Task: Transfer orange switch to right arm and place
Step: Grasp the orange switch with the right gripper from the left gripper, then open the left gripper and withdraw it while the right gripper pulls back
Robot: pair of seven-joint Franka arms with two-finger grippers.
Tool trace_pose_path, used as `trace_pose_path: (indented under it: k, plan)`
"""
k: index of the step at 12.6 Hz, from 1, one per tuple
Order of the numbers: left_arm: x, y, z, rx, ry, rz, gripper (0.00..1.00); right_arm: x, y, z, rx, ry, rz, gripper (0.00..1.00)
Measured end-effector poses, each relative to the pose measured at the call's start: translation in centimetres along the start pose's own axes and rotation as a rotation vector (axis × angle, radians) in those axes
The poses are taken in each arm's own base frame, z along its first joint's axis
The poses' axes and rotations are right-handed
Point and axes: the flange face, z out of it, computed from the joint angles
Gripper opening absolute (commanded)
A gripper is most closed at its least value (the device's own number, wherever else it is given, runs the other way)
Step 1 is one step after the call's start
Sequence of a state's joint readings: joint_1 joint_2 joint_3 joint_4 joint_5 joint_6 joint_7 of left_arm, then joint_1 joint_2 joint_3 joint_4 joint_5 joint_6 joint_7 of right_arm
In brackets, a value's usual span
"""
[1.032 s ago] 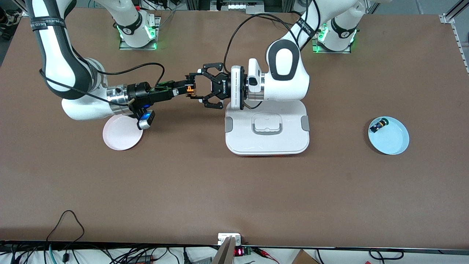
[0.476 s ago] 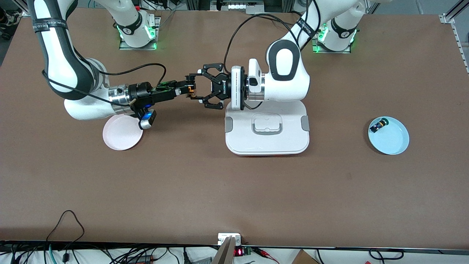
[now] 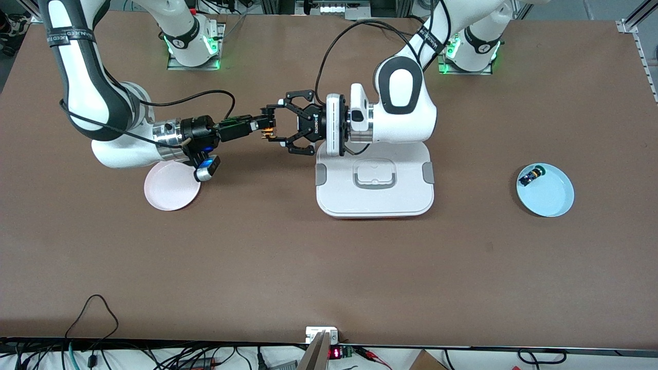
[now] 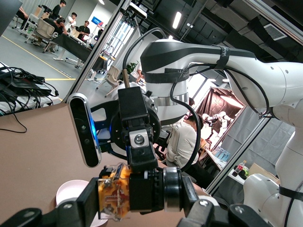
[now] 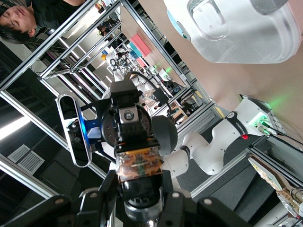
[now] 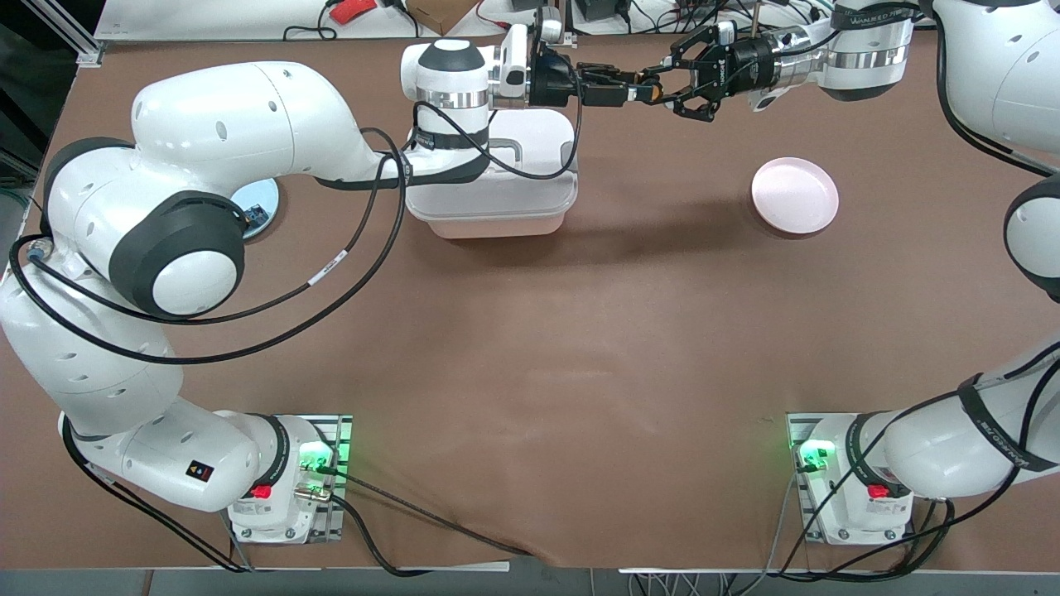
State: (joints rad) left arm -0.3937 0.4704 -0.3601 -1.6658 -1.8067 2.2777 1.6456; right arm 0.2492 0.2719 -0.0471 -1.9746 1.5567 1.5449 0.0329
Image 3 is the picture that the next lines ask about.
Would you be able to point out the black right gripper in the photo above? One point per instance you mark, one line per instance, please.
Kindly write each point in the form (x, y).
(198, 132)

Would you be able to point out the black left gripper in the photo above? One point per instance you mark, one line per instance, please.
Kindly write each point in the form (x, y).
(312, 125)

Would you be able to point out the orange and black switch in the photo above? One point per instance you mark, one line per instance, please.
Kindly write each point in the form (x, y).
(267, 134)

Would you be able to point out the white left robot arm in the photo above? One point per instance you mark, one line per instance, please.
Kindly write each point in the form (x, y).
(406, 121)

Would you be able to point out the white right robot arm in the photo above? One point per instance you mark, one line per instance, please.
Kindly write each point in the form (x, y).
(77, 77)

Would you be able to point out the pink round plate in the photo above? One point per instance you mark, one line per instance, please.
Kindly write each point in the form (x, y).
(169, 192)

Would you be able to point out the white lunch box grey clips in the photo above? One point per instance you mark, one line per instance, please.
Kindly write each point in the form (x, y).
(375, 203)

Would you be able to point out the silver lit device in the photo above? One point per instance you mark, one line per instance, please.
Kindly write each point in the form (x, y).
(339, 7)

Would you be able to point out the small white box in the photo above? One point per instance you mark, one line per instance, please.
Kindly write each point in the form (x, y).
(314, 333)

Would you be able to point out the red digit display module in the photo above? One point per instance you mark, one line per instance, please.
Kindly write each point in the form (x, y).
(335, 353)

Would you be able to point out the red and black clip leads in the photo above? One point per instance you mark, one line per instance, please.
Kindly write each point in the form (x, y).
(372, 357)

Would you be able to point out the light blue round plate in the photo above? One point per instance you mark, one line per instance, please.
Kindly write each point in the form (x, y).
(550, 198)

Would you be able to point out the brown cardboard piece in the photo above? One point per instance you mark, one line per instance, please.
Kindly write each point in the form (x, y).
(426, 362)

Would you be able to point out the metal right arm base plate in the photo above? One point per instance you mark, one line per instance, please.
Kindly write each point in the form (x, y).
(221, 46)

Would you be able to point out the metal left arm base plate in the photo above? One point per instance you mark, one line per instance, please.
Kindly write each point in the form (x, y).
(441, 68)

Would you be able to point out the grey camera mount bar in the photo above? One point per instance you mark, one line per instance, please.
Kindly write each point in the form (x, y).
(314, 357)

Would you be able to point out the blue and green switch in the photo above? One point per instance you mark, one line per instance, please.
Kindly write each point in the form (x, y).
(530, 176)

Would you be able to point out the aluminium frame rail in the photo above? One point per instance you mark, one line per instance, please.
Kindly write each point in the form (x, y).
(645, 56)

